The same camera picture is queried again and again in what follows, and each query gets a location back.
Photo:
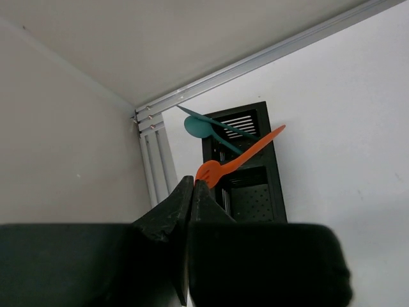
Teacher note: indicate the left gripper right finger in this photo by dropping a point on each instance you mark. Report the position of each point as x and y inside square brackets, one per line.
[263, 263]

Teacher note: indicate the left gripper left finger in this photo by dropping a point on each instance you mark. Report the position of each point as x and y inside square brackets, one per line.
[143, 263]

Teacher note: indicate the orange fork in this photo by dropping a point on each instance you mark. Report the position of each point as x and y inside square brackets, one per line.
[212, 171]

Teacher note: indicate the teal spoon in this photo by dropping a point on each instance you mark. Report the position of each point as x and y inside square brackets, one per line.
[201, 129]

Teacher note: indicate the black utensil caddy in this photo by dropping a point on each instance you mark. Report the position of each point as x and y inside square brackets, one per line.
[253, 193]

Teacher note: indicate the teal knife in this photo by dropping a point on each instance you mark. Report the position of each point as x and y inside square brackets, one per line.
[223, 125]

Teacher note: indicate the aluminium frame rail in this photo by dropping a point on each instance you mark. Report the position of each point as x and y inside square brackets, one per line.
[160, 170]

